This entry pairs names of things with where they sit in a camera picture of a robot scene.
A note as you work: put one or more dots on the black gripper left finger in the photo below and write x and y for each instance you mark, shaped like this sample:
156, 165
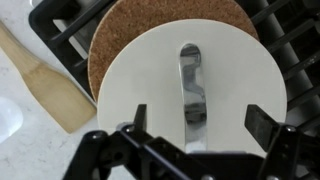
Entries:
140, 117

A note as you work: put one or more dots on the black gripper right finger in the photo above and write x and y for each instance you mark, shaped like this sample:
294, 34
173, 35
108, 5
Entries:
261, 126

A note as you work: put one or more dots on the white pot lid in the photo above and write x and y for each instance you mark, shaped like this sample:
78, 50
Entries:
196, 78

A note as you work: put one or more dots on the black gas stove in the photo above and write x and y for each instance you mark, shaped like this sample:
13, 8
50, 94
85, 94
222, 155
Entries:
289, 29

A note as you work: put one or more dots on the wooden spatula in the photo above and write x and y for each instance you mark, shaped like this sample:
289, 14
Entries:
56, 93

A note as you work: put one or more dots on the round cork trivet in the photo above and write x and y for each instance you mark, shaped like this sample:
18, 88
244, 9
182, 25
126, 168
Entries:
127, 19

